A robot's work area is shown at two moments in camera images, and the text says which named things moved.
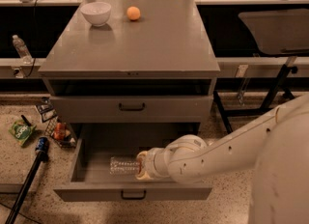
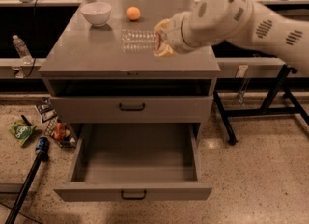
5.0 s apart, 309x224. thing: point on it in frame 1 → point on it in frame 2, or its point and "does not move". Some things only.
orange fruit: x=133 y=13 does not move
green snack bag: x=20 y=130 does not move
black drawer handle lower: x=133 y=198 does not move
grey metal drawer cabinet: x=131 y=74 does not move
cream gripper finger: x=142 y=155 → x=162 y=25
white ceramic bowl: x=97 y=13 does not move
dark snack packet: x=46 y=109 does not move
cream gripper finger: x=144 y=176 → x=167 y=51
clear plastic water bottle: x=124 y=166 → x=139 y=42
